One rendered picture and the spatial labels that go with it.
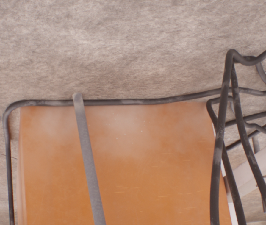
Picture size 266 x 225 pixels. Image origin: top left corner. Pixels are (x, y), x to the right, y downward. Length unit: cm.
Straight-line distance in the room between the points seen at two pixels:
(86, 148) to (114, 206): 15
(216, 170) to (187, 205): 34
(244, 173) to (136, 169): 25
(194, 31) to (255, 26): 12
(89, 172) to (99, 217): 10
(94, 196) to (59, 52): 29
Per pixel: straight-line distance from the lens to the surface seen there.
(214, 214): 75
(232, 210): 132
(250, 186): 117
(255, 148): 154
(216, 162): 80
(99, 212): 93
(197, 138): 119
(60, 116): 113
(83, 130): 103
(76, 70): 101
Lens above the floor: 50
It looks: 24 degrees down
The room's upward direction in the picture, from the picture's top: 172 degrees clockwise
